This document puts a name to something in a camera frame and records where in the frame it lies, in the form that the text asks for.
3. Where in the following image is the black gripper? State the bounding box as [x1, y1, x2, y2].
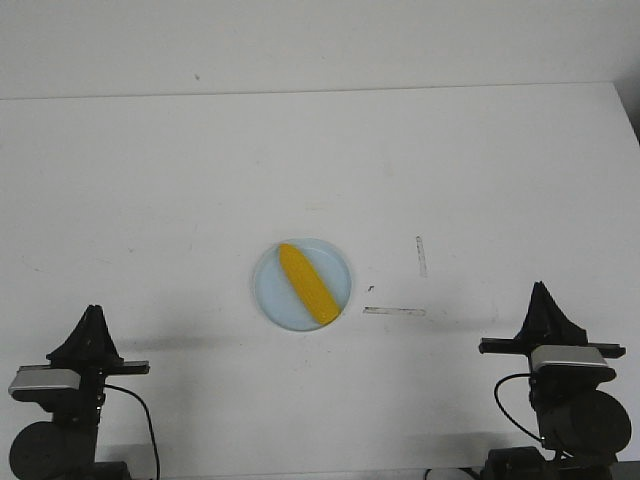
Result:
[479, 281, 627, 358]
[46, 305, 150, 400]

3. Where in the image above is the light blue round plate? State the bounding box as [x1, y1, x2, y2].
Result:
[253, 238, 352, 332]

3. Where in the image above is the yellow corn cob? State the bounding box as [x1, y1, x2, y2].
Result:
[278, 243, 341, 325]

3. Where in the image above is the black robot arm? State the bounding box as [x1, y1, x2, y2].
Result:
[478, 281, 632, 479]
[8, 305, 161, 479]

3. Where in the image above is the black camera cable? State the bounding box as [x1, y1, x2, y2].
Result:
[493, 372, 546, 444]
[104, 383, 161, 480]

